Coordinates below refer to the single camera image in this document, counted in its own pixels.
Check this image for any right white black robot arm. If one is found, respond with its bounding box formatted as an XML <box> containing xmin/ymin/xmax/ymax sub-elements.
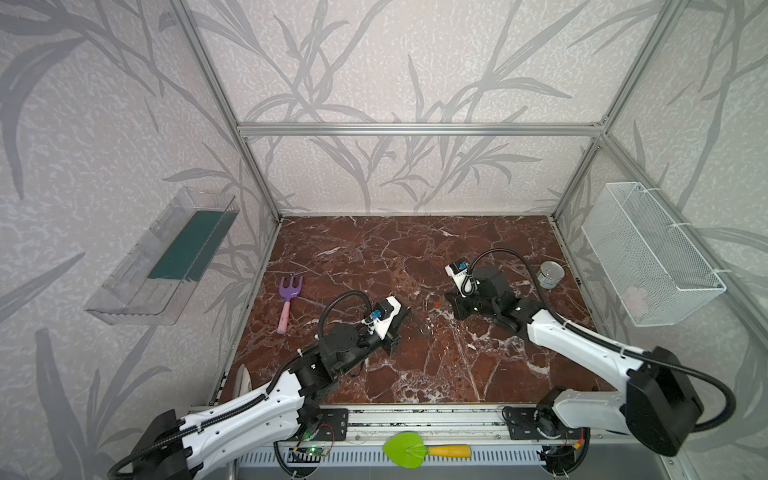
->
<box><xmin>445</xmin><ymin>259</ymin><xmax>703</xmax><ymax>457</ymax></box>

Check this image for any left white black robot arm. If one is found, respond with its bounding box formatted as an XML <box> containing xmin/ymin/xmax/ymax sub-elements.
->
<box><xmin>108</xmin><ymin>307</ymin><xmax>411</xmax><ymax>479</ymax></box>

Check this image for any small grey metal cup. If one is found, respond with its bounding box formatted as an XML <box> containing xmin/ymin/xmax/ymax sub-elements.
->
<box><xmin>537</xmin><ymin>261</ymin><xmax>565</xmax><ymax>290</ymax></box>

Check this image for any green yellow toy shovel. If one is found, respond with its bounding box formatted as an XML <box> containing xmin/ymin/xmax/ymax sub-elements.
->
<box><xmin>382</xmin><ymin>432</ymin><xmax>472</xmax><ymax>469</ymax></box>

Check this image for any purple pink toy rake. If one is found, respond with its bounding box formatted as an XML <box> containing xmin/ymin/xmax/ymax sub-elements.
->
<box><xmin>277</xmin><ymin>276</ymin><xmax>304</xmax><ymax>335</ymax></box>

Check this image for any pink object in basket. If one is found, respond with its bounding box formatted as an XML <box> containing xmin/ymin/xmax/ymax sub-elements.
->
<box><xmin>622</xmin><ymin>286</ymin><xmax>648</xmax><ymax>318</ymax></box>

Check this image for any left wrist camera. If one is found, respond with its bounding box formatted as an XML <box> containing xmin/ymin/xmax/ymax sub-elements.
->
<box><xmin>361</xmin><ymin>296</ymin><xmax>402</xmax><ymax>340</ymax></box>

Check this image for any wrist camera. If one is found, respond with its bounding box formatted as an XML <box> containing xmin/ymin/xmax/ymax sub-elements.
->
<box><xmin>361</xmin><ymin>296</ymin><xmax>402</xmax><ymax>340</ymax></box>
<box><xmin>445</xmin><ymin>258</ymin><xmax>476</xmax><ymax>297</ymax></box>

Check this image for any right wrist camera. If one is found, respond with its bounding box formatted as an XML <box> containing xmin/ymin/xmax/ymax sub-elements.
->
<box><xmin>445</xmin><ymin>258</ymin><xmax>476</xmax><ymax>297</ymax></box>

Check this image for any aluminium front rail frame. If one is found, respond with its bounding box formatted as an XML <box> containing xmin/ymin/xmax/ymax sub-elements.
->
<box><xmin>173</xmin><ymin>403</ymin><xmax>679</xmax><ymax>448</ymax></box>

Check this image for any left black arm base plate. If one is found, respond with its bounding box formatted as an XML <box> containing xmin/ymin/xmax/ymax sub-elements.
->
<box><xmin>308</xmin><ymin>407</ymin><xmax>350</xmax><ymax>442</ymax></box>

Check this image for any left circuit board with wires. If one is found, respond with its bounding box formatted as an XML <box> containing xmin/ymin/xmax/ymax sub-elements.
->
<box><xmin>286</xmin><ymin>431</ymin><xmax>335</xmax><ymax>465</ymax></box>

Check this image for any circuit board with wires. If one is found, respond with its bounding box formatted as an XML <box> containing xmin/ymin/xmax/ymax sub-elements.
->
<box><xmin>286</xmin><ymin>431</ymin><xmax>335</xmax><ymax>465</ymax></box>
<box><xmin>539</xmin><ymin>437</ymin><xmax>590</xmax><ymax>478</ymax></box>

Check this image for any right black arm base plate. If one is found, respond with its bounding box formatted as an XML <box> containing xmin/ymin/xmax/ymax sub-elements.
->
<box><xmin>501</xmin><ymin>406</ymin><xmax>562</xmax><ymax>440</ymax></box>

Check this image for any right circuit board with wires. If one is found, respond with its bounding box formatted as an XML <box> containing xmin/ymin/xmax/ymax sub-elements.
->
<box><xmin>539</xmin><ymin>437</ymin><xmax>590</xmax><ymax>478</ymax></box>

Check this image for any white wire mesh basket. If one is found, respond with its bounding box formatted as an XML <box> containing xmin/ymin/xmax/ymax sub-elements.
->
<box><xmin>582</xmin><ymin>182</ymin><xmax>727</xmax><ymax>327</ymax></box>

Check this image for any clear plastic wall shelf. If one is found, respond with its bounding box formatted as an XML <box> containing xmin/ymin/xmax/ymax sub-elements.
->
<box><xmin>85</xmin><ymin>187</ymin><xmax>240</xmax><ymax>326</ymax></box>

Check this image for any right black corrugated cable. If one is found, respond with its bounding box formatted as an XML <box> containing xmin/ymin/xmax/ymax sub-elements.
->
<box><xmin>467</xmin><ymin>247</ymin><xmax>737</xmax><ymax>434</ymax></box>

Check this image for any black corrugated cable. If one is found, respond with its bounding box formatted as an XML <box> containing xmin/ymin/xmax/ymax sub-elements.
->
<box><xmin>467</xmin><ymin>247</ymin><xmax>737</xmax><ymax>434</ymax></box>
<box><xmin>107</xmin><ymin>290</ymin><xmax>374</xmax><ymax>480</ymax></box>

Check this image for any left black corrugated cable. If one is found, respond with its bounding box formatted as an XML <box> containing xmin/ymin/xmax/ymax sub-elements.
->
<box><xmin>107</xmin><ymin>290</ymin><xmax>374</xmax><ymax>480</ymax></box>

